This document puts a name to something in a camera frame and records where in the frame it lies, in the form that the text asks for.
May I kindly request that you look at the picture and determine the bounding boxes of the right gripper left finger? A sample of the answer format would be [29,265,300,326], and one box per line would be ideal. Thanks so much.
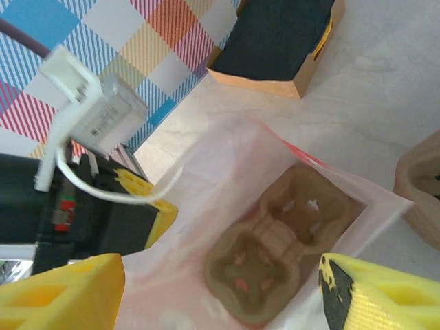
[0,253,125,330]

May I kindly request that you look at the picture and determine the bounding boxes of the white red paper bag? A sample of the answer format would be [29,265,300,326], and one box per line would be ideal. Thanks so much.
[56,113,417,330]

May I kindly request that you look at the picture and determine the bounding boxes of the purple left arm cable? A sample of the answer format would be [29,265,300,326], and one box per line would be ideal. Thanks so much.
[0,19,52,58]

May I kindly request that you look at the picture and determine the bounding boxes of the aluminium frame post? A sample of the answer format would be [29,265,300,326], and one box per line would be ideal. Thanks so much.
[109,143,149,180]

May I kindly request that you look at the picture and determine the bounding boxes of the brown box of black napkins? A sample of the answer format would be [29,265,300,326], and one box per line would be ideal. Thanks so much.
[206,0,347,100]

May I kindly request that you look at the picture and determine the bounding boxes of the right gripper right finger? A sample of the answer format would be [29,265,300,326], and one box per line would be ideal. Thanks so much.
[318,253,440,330]

